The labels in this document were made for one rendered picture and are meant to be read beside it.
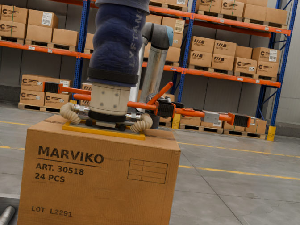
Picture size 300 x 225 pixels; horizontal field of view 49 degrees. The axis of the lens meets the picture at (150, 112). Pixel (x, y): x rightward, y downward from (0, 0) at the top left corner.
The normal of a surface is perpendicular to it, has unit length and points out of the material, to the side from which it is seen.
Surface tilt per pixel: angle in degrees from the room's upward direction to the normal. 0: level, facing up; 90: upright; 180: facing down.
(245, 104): 90
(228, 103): 90
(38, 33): 89
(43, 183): 90
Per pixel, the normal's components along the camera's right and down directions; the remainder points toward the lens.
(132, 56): 0.85, -0.10
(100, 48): -0.61, -0.26
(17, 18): 0.14, 0.18
